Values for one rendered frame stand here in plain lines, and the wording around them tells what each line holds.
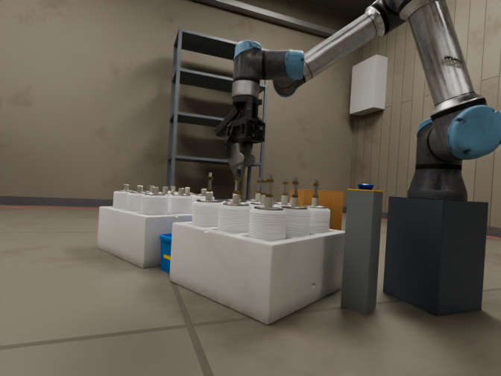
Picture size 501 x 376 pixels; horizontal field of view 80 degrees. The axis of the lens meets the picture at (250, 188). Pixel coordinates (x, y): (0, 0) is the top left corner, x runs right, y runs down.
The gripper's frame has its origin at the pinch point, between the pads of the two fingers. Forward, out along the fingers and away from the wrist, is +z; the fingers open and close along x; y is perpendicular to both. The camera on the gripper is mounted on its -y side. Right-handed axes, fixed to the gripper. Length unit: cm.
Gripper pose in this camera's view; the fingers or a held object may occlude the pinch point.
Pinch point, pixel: (236, 171)
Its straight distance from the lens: 85.4
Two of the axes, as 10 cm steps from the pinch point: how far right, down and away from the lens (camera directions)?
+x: 7.5, 0.3, 6.6
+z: -0.5, 10.0, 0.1
